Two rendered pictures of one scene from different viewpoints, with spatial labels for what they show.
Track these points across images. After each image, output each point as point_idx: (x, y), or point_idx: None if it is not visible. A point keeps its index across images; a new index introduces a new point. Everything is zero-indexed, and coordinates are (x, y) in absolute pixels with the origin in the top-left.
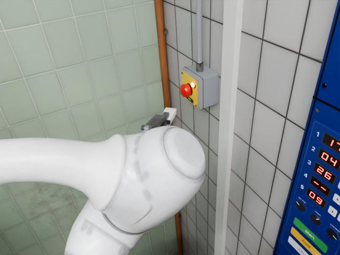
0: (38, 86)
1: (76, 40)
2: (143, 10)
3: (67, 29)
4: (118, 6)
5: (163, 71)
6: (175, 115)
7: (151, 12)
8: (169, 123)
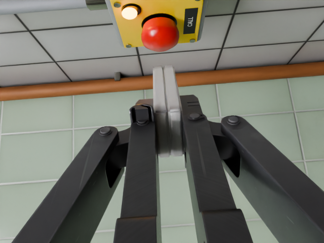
0: None
1: (111, 236)
2: (84, 113)
3: None
4: (70, 155)
5: (191, 80)
6: (171, 71)
7: (90, 100)
8: (144, 108)
